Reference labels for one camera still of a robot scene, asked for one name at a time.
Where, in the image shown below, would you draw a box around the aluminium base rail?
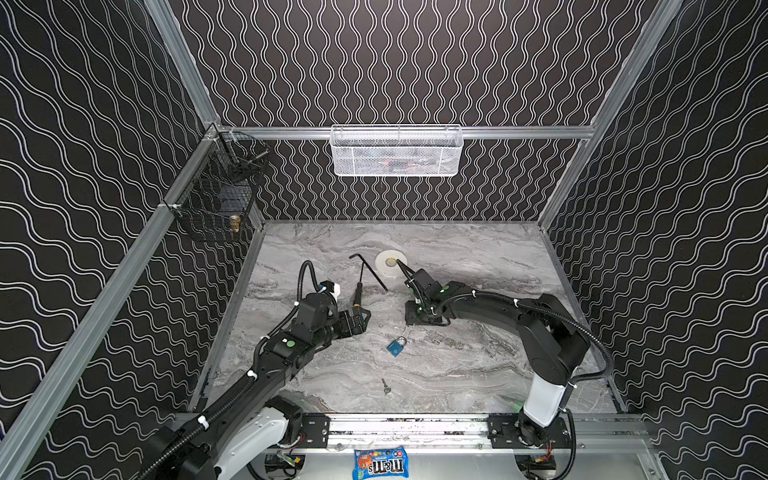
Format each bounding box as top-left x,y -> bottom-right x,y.
298,413 -> 652,453

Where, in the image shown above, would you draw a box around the brass padlock in basket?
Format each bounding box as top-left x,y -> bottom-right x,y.
229,215 -> 242,234

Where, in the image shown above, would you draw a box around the black wire basket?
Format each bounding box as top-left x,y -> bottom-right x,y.
172,134 -> 271,244

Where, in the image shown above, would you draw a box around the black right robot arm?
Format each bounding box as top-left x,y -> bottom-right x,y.
396,260 -> 614,447

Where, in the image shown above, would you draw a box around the white tape roll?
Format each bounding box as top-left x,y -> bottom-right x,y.
374,249 -> 408,279

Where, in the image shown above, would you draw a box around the white wire basket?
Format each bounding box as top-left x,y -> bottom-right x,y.
329,124 -> 464,177

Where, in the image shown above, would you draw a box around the candy bag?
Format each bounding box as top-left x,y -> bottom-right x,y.
352,446 -> 410,480

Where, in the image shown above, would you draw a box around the large blue padlock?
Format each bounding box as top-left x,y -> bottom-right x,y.
386,336 -> 408,357

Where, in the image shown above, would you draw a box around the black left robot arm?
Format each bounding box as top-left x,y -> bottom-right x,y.
137,280 -> 371,479

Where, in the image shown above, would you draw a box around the black hex key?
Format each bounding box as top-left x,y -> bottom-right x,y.
349,253 -> 389,292

